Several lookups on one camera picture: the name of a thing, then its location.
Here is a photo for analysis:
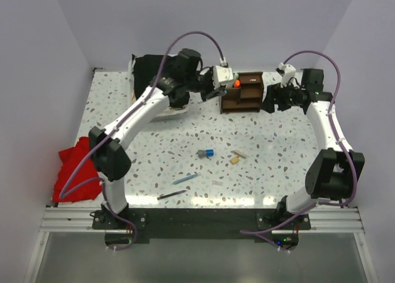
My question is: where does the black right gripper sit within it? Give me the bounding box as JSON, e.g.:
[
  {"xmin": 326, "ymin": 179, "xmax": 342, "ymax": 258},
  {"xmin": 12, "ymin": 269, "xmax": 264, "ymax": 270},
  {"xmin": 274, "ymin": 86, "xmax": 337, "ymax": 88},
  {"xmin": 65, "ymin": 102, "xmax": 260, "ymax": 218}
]
[{"xmin": 259, "ymin": 80, "xmax": 304, "ymax": 114}]

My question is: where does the beige long eraser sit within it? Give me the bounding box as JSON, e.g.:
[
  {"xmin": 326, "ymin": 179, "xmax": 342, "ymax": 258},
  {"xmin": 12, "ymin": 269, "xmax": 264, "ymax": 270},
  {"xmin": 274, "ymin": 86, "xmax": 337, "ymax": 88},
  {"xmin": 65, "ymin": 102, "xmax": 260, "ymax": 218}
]
[{"xmin": 233, "ymin": 150, "xmax": 247, "ymax": 159}]

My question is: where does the yellow square eraser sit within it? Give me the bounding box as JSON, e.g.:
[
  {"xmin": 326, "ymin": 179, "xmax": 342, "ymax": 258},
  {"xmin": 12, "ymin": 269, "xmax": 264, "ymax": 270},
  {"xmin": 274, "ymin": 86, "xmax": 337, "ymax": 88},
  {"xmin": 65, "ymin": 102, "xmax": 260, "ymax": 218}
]
[{"xmin": 230, "ymin": 156, "xmax": 239, "ymax": 164}]

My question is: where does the blue pen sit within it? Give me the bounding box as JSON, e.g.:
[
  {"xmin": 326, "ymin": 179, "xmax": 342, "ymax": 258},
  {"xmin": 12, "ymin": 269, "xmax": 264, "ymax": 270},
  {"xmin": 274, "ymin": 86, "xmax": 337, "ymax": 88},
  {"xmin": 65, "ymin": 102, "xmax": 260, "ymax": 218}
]
[{"xmin": 172, "ymin": 173, "xmax": 200, "ymax": 185}]

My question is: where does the dark purple pen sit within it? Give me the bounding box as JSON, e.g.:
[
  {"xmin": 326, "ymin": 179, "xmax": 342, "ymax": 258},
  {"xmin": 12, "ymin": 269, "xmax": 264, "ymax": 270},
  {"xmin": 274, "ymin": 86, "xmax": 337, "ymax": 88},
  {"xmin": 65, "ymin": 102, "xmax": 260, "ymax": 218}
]
[{"xmin": 157, "ymin": 190, "xmax": 187, "ymax": 200}]

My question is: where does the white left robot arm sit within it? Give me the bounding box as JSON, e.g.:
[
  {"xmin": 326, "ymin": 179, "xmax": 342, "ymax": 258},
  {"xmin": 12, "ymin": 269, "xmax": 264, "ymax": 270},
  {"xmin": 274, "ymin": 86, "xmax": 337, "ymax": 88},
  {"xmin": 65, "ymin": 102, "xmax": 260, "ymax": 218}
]
[{"xmin": 88, "ymin": 49, "xmax": 233, "ymax": 229}]

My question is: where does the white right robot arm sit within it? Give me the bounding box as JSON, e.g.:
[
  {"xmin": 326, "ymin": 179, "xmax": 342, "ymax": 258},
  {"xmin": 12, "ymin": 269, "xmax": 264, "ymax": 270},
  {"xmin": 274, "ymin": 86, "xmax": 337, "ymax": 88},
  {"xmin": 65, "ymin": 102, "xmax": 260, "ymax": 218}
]
[{"xmin": 261, "ymin": 63, "xmax": 365, "ymax": 229}]

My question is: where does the white plastic basket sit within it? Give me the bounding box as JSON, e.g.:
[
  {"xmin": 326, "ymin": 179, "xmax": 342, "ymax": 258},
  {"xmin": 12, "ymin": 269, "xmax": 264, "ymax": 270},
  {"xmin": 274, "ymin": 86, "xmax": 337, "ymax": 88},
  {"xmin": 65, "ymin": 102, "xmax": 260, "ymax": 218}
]
[{"xmin": 127, "ymin": 54, "xmax": 190, "ymax": 121}]

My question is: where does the brown wooden desk organizer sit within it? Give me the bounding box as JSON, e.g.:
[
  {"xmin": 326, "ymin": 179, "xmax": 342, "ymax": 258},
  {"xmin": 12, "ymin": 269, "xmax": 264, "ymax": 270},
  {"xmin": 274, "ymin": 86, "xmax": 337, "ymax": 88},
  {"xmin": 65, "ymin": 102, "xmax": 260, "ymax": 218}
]
[{"xmin": 220, "ymin": 72, "xmax": 264, "ymax": 114}]

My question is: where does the black cloth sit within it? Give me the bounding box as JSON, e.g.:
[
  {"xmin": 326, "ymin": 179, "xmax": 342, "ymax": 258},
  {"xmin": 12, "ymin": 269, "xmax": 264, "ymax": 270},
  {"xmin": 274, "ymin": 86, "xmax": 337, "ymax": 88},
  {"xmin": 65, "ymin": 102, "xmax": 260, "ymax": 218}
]
[{"xmin": 131, "ymin": 54, "xmax": 190, "ymax": 108}]

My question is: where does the small clear pen cap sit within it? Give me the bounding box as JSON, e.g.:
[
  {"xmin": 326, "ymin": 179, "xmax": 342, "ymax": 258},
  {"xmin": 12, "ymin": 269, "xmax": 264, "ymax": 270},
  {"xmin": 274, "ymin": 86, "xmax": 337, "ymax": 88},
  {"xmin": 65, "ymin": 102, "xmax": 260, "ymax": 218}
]
[{"xmin": 212, "ymin": 180, "xmax": 223, "ymax": 186}]

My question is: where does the red cloth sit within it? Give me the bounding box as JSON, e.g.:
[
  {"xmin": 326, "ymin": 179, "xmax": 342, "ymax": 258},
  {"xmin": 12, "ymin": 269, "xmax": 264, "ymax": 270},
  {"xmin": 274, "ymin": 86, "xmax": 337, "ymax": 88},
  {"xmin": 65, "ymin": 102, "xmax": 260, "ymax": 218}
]
[{"xmin": 52, "ymin": 137, "xmax": 101, "ymax": 203}]

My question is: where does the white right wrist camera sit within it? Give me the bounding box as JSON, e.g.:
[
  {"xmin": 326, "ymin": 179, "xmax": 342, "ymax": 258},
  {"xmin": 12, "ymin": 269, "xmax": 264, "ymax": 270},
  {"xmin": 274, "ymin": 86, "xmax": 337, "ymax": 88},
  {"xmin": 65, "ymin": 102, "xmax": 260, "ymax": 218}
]
[{"xmin": 276, "ymin": 62, "xmax": 296, "ymax": 87}]

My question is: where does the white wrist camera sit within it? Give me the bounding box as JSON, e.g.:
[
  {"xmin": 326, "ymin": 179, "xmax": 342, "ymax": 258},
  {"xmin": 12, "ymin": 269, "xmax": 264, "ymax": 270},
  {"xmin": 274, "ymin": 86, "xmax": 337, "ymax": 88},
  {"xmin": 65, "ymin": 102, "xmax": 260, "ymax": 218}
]
[
  {"xmin": 276, "ymin": 62, "xmax": 296, "ymax": 87},
  {"xmin": 213, "ymin": 65, "xmax": 235, "ymax": 88}
]

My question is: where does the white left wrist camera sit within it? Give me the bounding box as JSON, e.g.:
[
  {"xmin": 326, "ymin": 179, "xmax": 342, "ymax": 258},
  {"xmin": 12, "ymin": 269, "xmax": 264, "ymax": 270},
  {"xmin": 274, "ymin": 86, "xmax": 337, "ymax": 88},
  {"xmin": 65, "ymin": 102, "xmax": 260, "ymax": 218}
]
[{"xmin": 213, "ymin": 65, "xmax": 235, "ymax": 88}]

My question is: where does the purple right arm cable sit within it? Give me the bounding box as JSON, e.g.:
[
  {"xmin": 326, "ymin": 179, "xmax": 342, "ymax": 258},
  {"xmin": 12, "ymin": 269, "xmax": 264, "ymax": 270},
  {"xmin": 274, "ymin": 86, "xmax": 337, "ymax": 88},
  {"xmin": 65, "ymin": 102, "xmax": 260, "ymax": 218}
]
[{"xmin": 239, "ymin": 50, "xmax": 360, "ymax": 250}]

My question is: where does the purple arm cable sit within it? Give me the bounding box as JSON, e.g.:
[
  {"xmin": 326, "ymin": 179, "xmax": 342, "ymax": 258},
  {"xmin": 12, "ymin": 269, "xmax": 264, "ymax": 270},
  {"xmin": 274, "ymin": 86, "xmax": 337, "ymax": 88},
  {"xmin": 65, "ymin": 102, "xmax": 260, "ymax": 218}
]
[
  {"xmin": 239, "ymin": 50, "xmax": 360, "ymax": 250},
  {"xmin": 58, "ymin": 31, "xmax": 228, "ymax": 251}
]

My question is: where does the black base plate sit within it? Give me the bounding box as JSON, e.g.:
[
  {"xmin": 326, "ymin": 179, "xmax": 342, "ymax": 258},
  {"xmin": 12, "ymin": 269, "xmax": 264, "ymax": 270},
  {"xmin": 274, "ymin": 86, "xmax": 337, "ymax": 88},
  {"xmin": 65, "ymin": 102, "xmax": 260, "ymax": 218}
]
[{"xmin": 90, "ymin": 208, "xmax": 311, "ymax": 250}]

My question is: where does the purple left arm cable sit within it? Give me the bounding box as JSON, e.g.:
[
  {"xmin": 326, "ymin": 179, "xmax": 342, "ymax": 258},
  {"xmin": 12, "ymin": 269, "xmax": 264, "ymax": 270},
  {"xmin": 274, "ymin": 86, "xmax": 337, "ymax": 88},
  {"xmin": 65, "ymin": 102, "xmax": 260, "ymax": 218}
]
[{"xmin": 58, "ymin": 31, "xmax": 228, "ymax": 251}]

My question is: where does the aluminium front rail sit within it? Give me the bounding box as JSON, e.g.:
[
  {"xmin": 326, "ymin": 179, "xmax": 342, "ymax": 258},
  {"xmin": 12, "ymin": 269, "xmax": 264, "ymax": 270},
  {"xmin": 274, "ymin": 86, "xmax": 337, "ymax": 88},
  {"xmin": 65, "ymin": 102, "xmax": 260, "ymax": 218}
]
[{"xmin": 39, "ymin": 207, "xmax": 365, "ymax": 234}]

